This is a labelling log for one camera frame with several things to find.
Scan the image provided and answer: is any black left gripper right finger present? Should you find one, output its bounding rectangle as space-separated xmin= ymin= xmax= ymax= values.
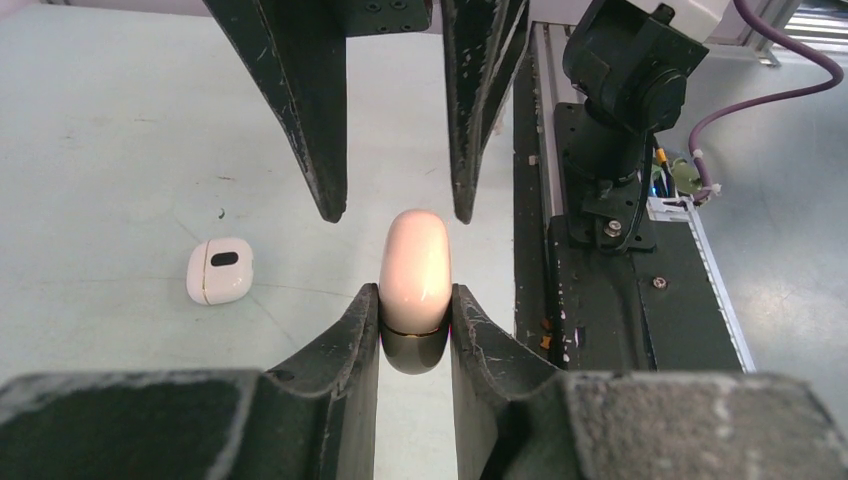
xmin=450 ymin=285 xmax=847 ymax=479

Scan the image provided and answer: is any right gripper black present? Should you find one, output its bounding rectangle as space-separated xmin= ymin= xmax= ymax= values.
xmin=206 ymin=0 xmax=530 ymax=224

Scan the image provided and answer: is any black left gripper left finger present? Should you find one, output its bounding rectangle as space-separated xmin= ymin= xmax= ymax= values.
xmin=1 ymin=284 xmax=379 ymax=479

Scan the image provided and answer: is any white earbud charging case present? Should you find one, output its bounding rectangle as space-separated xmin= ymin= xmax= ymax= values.
xmin=186 ymin=237 xmax=254 ymax=306

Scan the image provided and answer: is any pink earbud charging case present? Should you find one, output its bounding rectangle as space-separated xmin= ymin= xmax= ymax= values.
xmin=378 ymin=209 xmax=453 ymax=375

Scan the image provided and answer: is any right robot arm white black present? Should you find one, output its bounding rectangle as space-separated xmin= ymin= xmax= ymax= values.
xmin=207 ymin=1 xmax=717 ymax=223

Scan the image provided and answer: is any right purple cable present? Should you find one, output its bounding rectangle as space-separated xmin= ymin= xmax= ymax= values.
xmin=687 ymin=0 xmax=846 ymax=207

